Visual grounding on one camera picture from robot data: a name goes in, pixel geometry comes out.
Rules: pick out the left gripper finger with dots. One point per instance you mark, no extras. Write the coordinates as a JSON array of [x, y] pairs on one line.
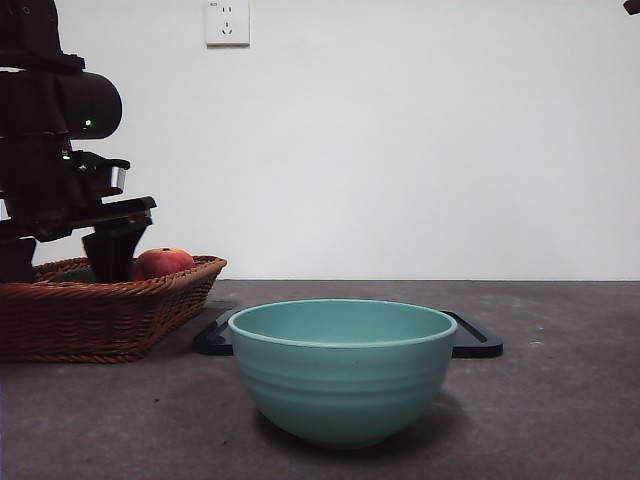
[[112, 252], [17, 260]]

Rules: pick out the teal ceramic bowl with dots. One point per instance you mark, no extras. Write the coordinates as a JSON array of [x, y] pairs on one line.
[[345, 390]]

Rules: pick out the white wall power socket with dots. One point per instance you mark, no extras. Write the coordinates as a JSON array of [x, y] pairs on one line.
[[228, 25]]

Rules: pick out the brown wicker basket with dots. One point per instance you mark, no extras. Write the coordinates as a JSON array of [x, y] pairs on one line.
[[75, 325]]

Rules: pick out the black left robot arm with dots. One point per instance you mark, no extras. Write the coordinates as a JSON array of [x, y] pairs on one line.
[[50, 100]]

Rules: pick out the green avocado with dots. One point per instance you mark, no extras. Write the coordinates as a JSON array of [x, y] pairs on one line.
[[75, 276]]

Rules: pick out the red yellow apple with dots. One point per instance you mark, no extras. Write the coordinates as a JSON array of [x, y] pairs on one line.
[[167, 261]]

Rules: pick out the black flat tray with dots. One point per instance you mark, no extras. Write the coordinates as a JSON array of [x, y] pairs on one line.
[[480, 346]]

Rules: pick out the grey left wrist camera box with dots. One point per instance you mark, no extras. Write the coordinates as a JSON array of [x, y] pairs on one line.
[[112, 175]]

